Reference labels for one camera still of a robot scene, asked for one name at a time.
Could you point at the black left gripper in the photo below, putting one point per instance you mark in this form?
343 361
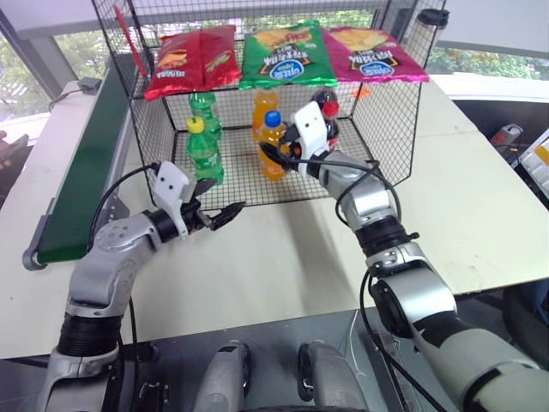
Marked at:
194 216

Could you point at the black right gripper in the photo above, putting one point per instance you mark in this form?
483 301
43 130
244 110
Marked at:
296 148

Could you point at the orange soda bottle blue cap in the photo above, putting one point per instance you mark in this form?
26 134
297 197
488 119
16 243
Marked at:
274 171

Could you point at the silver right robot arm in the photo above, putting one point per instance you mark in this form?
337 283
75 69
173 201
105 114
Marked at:
412 296

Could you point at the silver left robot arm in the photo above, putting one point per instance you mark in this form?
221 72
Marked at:
107 266

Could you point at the green conveyor belt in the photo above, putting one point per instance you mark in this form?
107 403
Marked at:
81 171

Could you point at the green soda bottle yellow cap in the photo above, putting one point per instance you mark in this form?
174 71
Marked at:
206 159

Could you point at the cola bottle red cap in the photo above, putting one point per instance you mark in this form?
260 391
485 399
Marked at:
332 126

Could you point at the green chip bag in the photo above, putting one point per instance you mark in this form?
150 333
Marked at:
285 56

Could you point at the red chip bag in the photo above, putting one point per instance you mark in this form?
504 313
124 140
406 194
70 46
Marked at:
193 62

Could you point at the pink chip bag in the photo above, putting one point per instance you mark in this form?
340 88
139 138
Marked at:
373 56

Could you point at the grey power adapter box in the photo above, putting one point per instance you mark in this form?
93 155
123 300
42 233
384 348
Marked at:
88 86

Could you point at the grey robot leg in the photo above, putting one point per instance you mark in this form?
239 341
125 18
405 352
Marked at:
328 377
225 377

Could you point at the red plastic strip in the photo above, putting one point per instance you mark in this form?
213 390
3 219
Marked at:
130 43

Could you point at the clear tumbler black lid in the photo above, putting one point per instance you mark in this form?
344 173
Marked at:
426 32

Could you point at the dark chair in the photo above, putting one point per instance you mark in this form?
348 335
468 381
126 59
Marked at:
12 156

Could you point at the red and black tool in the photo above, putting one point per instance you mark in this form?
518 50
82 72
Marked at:
507 134

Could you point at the white and yellow box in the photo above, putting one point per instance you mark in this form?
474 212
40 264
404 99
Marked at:
538 159

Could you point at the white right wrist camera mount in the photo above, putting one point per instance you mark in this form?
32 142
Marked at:
311 124

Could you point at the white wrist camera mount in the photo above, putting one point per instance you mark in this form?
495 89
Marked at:
311 124
169 182

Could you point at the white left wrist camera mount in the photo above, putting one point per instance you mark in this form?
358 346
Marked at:
169 182

